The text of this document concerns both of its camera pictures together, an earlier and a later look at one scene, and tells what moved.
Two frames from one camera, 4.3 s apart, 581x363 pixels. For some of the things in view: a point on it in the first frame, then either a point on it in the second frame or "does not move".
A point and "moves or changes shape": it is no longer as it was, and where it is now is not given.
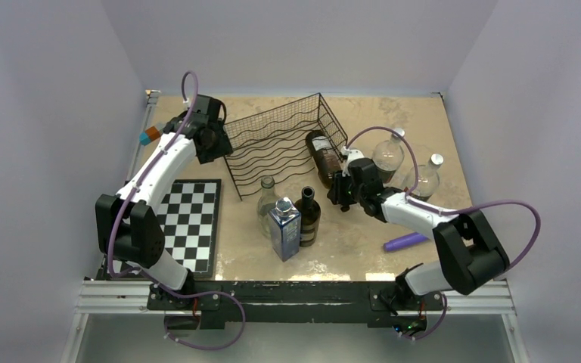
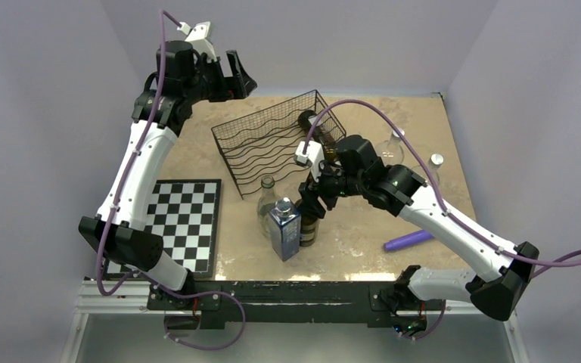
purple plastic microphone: [405, 240] does not move
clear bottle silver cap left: [389, 156] does not move
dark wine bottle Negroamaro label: [309, 212] does not move
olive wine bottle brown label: [324, 156] moves or changes shape
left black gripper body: [219, 144] -> [209, 82]
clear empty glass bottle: [268, 199] does not move
